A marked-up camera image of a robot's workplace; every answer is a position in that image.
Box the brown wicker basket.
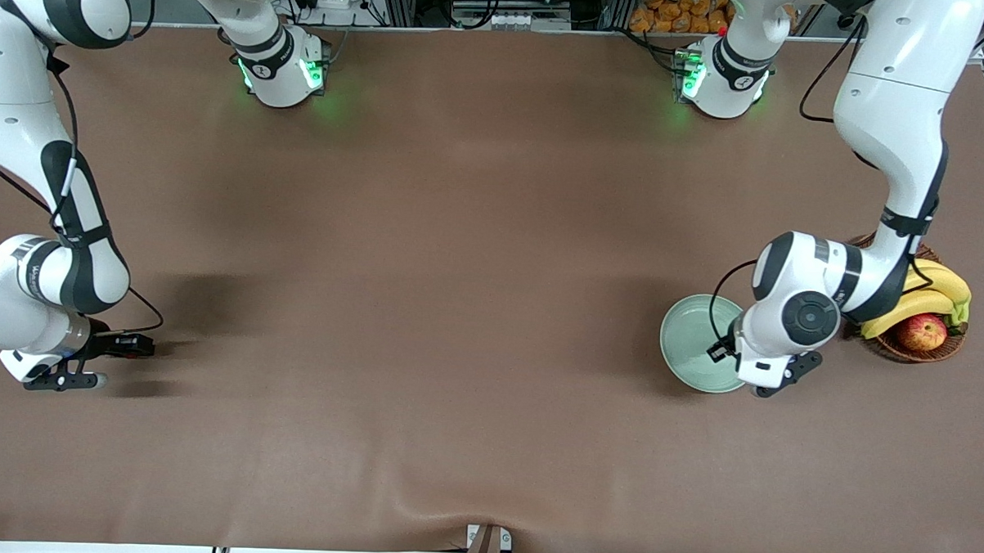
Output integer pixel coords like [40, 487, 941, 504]
[842, 232, 971, 365]

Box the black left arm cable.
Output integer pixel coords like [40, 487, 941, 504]
[706, 10, 956, 362]

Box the large table cover mat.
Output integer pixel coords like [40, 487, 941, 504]
[0, 12, 984, 553]

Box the aluminium frame post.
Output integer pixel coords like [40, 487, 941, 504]
[372, 0, 418, 28]
[599, 0, 640, 33]

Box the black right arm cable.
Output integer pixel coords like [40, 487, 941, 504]
[0, 47, 175, 335]

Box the light green round plate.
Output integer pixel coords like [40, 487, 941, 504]
[658, 292, 754, 395]

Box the grey metal mount bracket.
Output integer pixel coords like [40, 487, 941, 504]
[466, 524, 513, 552]

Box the long white power strip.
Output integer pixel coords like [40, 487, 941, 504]
[486, 11, 573, 33]

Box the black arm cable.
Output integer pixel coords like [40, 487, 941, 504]
[706, 10, 956, 362]
[0, 47, 175, 335]

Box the red yellow apple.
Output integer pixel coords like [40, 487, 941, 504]
[896, 312, 949, 353]

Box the orange bread rolls bag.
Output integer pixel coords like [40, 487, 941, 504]
[629, 0, 735, 37]

